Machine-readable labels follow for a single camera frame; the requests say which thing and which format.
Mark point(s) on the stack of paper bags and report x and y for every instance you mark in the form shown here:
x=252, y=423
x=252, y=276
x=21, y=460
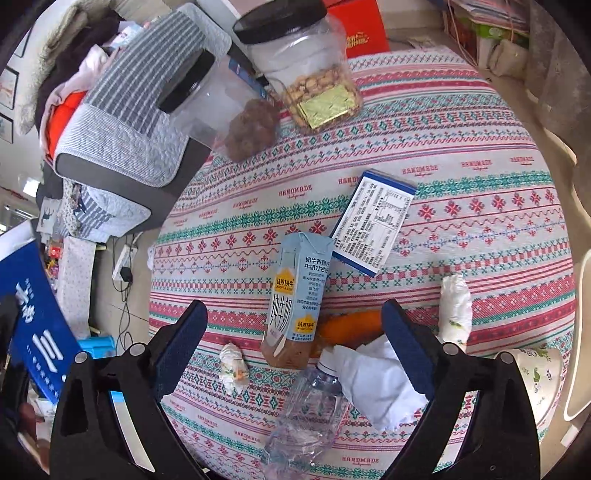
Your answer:
x=485, y=14

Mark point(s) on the orange cloth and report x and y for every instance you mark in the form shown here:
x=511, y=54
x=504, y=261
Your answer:
x=67, y=115

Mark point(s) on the clear plastic bottle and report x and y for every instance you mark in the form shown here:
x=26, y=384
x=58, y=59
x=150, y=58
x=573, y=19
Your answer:
x=304, y=415

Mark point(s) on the white lace curtain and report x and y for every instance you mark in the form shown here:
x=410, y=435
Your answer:
x=558, y=60

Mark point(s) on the green tissue packet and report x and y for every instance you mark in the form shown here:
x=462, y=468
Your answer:
x=489, y=32

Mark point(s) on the pile of clothes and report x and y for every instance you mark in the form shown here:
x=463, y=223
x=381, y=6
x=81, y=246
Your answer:
x=69, y=50

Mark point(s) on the small printed tissue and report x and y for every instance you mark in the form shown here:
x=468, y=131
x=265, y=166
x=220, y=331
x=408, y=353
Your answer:
x=233, y=367

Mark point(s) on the floral folded cloth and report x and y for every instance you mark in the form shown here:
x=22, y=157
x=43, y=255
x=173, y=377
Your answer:
x=538, y=376

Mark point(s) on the chair with striped quilted cover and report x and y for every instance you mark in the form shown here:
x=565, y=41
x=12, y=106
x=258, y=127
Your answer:
x=134, y=115

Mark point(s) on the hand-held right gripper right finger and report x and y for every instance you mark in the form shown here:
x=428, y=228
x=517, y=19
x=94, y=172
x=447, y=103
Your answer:
x=406, y=346

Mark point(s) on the large white tissue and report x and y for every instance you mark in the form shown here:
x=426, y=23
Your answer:
x=374, y=383

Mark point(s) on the white cloth bag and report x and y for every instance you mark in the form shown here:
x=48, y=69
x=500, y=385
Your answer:
x=508, y=57

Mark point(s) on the white power strip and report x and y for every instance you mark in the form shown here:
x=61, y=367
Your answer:
x=123, y=263

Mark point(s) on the blue and white paper box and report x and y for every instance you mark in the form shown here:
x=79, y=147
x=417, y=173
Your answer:
x=371, y=226

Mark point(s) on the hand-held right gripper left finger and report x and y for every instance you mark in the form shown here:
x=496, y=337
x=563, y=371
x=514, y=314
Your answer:
x=180, y=344

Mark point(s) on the long printed tissue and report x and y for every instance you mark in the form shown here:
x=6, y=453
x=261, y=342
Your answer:
x=455, y=309

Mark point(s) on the blue printed board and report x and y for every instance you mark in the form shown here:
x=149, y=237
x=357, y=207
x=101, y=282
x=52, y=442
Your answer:
x=32, y=314

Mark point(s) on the peanut jar with black lid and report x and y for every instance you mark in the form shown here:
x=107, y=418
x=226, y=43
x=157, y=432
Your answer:
x=309, y=69

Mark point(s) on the red gift box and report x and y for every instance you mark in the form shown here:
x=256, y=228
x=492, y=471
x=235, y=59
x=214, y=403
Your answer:
x=360, y=27

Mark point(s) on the clear jar with brown snacks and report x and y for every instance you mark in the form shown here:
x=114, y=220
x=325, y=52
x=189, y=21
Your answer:
x=231, y=115

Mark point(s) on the patterned woven tablecloth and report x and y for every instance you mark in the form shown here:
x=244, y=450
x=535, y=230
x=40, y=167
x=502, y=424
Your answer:
x=461, y=230

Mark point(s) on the blue plastic stool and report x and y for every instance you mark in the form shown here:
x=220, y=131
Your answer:
x=97, y=346

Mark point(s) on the light blue milk carton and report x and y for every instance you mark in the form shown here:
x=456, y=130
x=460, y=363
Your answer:
x=295, y=300

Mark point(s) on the blue booklet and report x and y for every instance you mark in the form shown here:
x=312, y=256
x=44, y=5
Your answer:
x=247, y=76

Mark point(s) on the orange carrot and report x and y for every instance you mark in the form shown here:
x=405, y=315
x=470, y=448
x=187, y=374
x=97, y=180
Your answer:
x=351, y=325

